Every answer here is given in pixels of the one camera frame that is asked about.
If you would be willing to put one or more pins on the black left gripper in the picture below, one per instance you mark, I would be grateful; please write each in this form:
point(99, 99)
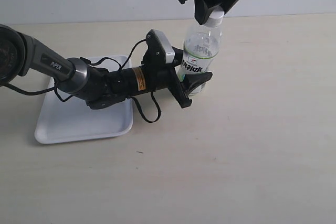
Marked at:
point(144, 79)

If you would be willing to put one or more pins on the white bottle cap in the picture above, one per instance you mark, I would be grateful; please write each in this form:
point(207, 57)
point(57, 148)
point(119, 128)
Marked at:
point(215, 18)

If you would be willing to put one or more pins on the clear labelled drink bottle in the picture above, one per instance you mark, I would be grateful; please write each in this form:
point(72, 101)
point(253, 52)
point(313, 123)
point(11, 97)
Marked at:
point(201, 46)

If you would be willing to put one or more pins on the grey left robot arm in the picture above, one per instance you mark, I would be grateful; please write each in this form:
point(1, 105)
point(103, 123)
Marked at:
point(99, 87)

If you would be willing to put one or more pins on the white plastic tray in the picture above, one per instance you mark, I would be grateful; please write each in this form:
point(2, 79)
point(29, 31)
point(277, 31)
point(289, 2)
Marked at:
point(71, 121)

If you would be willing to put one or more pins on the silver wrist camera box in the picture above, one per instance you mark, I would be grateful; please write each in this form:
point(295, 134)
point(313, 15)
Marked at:
point(159, 49)

